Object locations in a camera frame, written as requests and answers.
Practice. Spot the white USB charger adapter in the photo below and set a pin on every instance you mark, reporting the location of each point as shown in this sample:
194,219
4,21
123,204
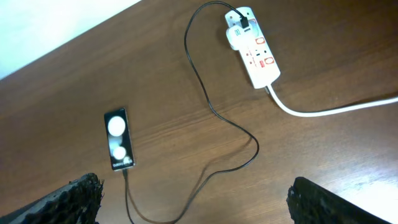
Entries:
239,37

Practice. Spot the black smartphone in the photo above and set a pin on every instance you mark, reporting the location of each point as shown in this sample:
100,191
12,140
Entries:
119,139

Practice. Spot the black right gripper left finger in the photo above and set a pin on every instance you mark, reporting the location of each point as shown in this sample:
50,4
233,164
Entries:
76,202

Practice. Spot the white power strip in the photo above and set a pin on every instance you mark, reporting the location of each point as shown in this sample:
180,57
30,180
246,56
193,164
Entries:
257,57

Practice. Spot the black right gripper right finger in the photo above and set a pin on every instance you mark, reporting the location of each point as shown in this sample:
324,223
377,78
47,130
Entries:
310,203

